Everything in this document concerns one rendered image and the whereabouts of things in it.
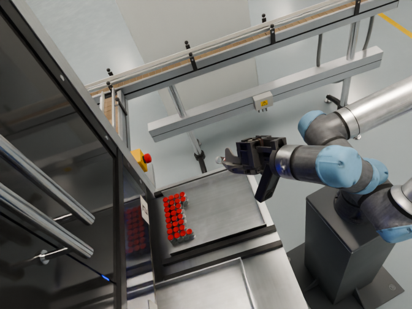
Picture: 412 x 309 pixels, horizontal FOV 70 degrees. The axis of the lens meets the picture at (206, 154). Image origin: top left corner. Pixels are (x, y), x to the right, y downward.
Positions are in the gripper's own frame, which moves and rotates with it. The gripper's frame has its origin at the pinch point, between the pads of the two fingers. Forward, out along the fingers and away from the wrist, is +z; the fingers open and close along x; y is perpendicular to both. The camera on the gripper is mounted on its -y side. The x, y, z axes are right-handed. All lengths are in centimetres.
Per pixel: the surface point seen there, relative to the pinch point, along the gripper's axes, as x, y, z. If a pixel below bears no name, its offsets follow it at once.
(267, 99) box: -94, 9, 74
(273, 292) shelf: -3.2, -40.8, -4.7
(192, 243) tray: 5.5, -29.5, 22.4
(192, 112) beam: -57, 10, 106
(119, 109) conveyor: -4, 21, 90
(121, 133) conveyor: 3, 10, 76
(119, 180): 24.5, 0.5, 21.3
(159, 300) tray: 23, -40, 20
